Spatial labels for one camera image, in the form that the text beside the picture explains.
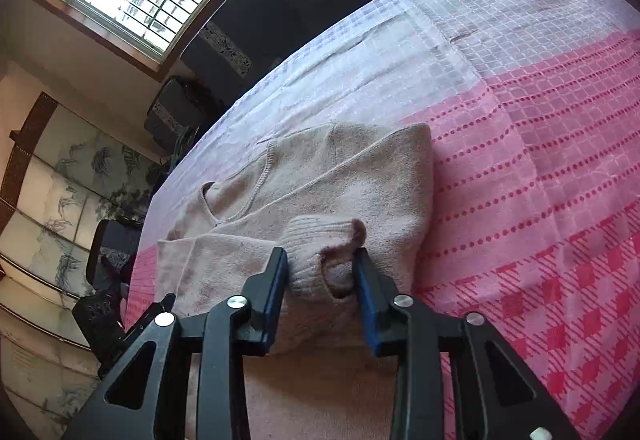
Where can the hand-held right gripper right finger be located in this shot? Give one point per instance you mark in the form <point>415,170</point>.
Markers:
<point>367,310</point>

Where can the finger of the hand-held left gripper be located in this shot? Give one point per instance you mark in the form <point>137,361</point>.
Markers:
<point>150,317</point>

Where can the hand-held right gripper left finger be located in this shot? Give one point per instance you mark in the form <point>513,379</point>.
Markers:
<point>277,292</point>

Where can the beige knit sweater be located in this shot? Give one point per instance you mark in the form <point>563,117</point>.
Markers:
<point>350,180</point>

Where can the dark padded chair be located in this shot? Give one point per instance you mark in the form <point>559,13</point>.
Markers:
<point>112,250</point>

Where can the bamboo painted panel screen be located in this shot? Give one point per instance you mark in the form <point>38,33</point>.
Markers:
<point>60,200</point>

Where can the dark patterned armchair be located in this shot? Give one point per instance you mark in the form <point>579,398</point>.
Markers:
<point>170,109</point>

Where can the pink checked blanket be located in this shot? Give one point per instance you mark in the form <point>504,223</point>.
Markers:
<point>525,144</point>

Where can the dark patterned sofa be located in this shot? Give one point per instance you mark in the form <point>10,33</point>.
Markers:
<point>280,4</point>

